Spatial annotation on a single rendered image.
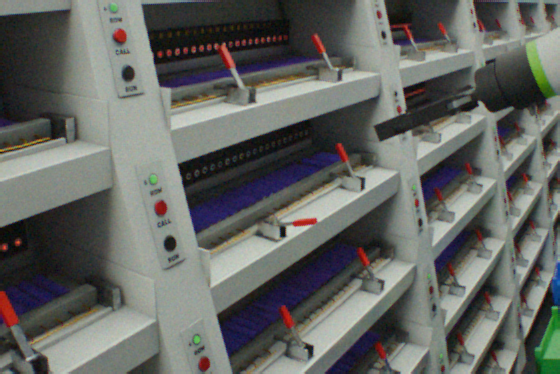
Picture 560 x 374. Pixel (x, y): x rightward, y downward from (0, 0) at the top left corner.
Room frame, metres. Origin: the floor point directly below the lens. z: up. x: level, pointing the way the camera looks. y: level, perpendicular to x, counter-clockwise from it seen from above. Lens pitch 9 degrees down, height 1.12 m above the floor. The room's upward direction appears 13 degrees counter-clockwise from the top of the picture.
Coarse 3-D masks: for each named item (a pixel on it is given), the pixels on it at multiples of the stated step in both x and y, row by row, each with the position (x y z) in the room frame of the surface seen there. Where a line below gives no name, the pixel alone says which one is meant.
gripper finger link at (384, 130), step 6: (402, 114) 1.02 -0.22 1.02; (390, 120) 1.03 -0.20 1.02; (396, 120) 1.02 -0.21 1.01; (378, 126) 1.04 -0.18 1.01; (384, 126) 1.04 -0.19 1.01; (390, 126) 1.03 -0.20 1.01; (408, 126) 1.01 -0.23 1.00; (378, 132) 1.05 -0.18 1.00; (384, 132) 1.04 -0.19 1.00; (390, 132) 1.03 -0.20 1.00; (396, 132) 1.03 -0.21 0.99; (402, 132) 1.02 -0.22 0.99; (378, 138) 1.05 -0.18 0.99; (384, 138) 1.04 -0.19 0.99
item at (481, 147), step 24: (408, 0) 1.90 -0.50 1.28; (432, 0) 1.85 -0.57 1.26; (456, 0) 1.81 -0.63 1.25; (432, 24) 1.86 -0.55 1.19; (456, 24) 1.82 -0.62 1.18; (480, 48) 1.85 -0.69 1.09; (456, 72) 1.83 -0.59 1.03; (480, 144) 1.81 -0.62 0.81; (480, 216) 1.84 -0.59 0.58; (504, 216) 1.81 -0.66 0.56; (504, 264) 1.80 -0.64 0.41
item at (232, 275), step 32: (256, 160) 1.14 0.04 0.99; (384, 160) 1.24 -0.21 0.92; (192, 192) 0.99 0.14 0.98; (320, 192) 1.09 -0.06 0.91; (352, 192) 1.09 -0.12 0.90; (384, 192) 1.17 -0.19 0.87; (256, 224) 0.94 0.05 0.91; (320, 224) 0.96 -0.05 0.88; (224, 256) 0.82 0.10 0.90; (256, 256) 0.83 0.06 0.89; (288, 256) 0.89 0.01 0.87; (224, 288) 0.76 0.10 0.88
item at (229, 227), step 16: (352, 160) 1.21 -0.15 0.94; (320, 176) 1.10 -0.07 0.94; (288, 192) 1.01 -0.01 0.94; (304, 192) 1.06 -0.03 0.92; (256, 208) 0.94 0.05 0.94; (272, 208) 0.97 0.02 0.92; (288, 208) 0.98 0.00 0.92; (224, 224) 0.88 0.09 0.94; (240, 224) 0.90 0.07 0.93; (208, 240) 0.84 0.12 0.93; (224, 240) 0.85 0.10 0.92
